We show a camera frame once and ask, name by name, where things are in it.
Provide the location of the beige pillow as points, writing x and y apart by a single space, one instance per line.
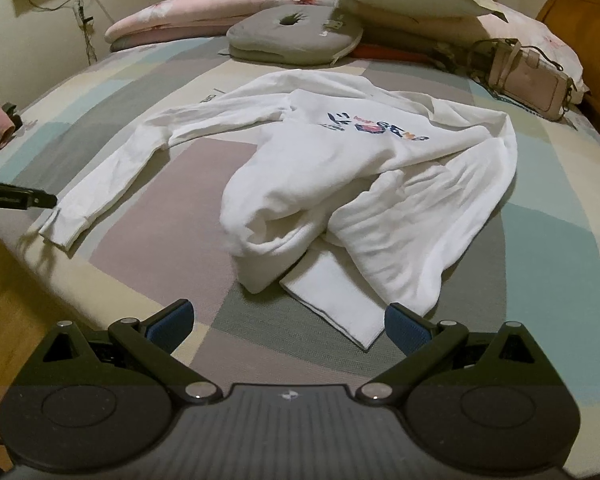
405 24

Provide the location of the orange red cloth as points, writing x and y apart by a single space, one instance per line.
380 52

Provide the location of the dark patterned cloth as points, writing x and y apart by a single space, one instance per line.
455 55

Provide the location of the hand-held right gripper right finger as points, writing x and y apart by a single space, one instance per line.
405 330

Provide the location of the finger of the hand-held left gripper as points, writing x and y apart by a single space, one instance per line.
10 199

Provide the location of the white printed sweatshirt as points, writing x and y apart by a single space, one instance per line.
330 185

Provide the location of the grey donut pillow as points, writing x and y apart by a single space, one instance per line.
280 35

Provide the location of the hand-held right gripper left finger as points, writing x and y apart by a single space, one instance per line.
172 327

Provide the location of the wooden bed headboard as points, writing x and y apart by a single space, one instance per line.
580 10

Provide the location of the pink floral quilt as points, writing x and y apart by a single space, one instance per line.
180 15

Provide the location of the pink handbag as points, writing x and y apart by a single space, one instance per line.
530 80

